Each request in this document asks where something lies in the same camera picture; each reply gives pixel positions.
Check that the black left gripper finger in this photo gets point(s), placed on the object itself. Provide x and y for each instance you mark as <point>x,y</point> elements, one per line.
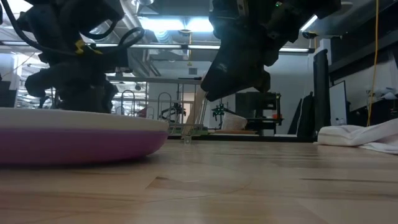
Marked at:
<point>40,82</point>
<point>87,96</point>

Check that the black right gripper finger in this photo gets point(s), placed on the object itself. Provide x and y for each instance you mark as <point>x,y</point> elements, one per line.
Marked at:
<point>236,74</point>

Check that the purple plate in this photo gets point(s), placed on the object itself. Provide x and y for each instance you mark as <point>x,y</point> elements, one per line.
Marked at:
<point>77,146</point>

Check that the small black robot arm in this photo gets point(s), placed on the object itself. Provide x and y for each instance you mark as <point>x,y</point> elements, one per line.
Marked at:
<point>172,112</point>

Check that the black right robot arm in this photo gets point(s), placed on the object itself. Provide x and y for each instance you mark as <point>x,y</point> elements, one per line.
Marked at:
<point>311,11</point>

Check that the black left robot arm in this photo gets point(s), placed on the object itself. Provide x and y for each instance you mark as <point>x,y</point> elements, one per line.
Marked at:
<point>71,12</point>

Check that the small green robot arm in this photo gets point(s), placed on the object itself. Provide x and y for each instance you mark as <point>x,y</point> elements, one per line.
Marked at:
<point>219,111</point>

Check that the black workstation desk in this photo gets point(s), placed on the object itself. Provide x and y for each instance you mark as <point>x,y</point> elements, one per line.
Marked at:
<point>264,109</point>

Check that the long ceiling light bar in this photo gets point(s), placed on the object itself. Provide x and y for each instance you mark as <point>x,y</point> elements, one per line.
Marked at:
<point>199,47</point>

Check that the beige bag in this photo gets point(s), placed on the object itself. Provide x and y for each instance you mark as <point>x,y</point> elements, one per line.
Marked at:
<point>233,122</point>

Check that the brown wooden board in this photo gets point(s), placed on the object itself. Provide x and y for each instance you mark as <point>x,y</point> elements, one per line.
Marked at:
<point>236,132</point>

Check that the black leaning panel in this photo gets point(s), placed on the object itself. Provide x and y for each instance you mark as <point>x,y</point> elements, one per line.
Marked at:
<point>306,115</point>

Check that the whiteboard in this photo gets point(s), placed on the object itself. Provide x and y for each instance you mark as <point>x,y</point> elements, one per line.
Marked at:
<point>338,104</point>

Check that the white cloth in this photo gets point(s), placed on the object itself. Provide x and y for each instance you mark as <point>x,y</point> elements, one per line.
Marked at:
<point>360,135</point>

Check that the black frame post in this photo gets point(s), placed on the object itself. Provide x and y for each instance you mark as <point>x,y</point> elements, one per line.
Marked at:
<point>321,99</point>

